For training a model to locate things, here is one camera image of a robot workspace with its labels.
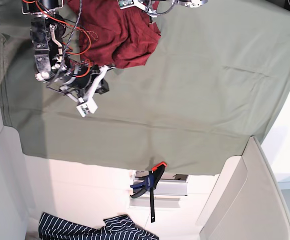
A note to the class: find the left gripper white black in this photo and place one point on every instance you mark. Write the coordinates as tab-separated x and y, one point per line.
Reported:
149	7

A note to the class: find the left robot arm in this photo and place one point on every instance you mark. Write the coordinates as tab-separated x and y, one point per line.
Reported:
193	4

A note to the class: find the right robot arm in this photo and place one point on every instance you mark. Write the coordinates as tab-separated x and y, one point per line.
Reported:
51	35

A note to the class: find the blue black bar clamp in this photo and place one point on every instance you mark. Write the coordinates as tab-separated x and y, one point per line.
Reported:
149	184

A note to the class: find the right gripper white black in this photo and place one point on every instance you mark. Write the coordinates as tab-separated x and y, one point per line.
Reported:
80	83

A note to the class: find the red T-shirt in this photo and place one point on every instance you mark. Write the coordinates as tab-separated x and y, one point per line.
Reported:
122	37

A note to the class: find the aluminium table frame rail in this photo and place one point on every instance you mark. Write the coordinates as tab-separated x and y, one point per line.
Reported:
170	190

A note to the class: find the green table cloth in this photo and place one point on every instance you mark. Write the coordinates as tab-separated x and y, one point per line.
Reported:
219	75

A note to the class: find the white partition panel right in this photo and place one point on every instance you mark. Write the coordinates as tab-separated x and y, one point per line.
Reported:
246	203

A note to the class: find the white partition panel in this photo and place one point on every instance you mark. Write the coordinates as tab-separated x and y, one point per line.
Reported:
246	203
15	193

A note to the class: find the white partition panel left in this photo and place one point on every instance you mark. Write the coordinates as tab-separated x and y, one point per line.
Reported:
15	193

